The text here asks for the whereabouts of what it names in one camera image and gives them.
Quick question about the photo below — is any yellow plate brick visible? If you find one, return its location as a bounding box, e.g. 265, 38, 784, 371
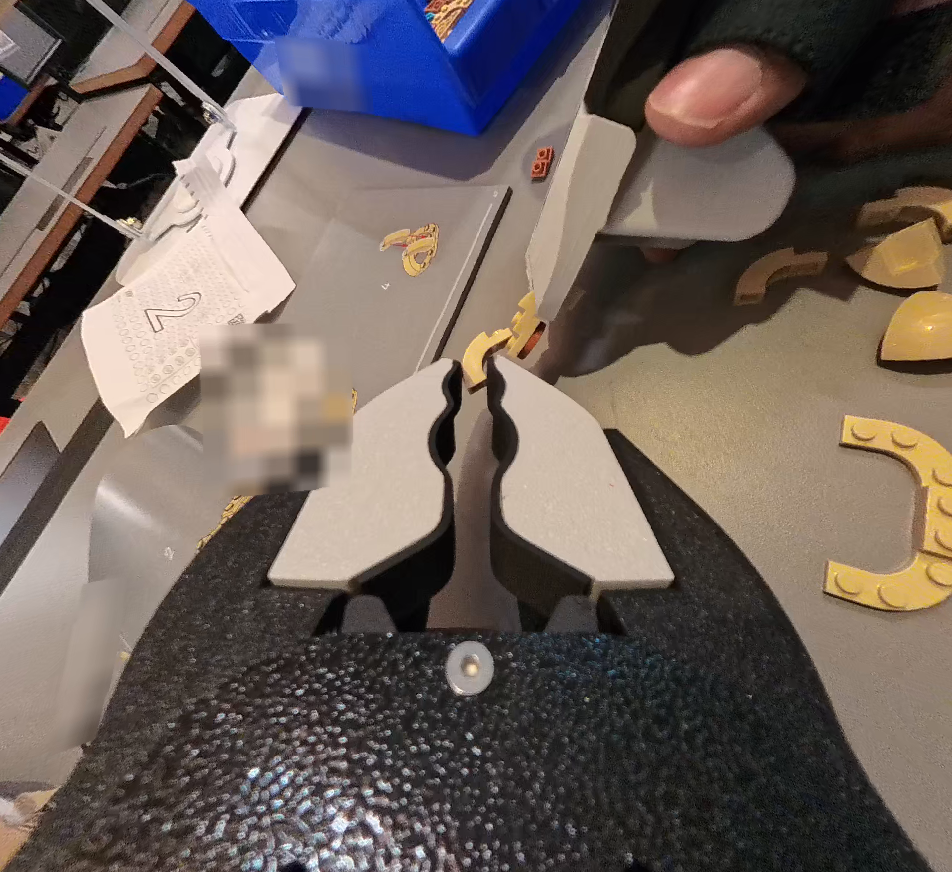
506, 292, 545, 345

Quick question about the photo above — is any large tan arch brick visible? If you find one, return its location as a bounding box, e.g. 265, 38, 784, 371
462, 330, 514, 390
826, 416, 952, 613

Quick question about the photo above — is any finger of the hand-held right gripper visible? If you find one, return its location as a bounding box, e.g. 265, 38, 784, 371
529, 114, 641, 326

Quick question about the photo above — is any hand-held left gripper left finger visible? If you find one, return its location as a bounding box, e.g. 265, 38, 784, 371
268, 361, 455, 590

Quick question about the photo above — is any grey instruction booklet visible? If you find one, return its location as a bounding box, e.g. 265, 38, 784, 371
82, 185, 514, 620

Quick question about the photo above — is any tan curved brick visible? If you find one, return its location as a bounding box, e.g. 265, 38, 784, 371
734, 248, 828, 305
856, 188, 952, 233

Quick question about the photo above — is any white printed paper sheet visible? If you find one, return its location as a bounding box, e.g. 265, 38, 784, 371
82, 211, 294, 437

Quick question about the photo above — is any long wooden desk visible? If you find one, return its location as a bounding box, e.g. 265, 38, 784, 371
0, 0, 202, 330

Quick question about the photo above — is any tan quarter-round brick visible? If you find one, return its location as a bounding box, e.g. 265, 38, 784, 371
848, 218, 947, 291
878, 292, 952, 367

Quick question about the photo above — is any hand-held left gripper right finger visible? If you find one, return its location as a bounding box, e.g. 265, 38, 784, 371
488, 356, 675, 598

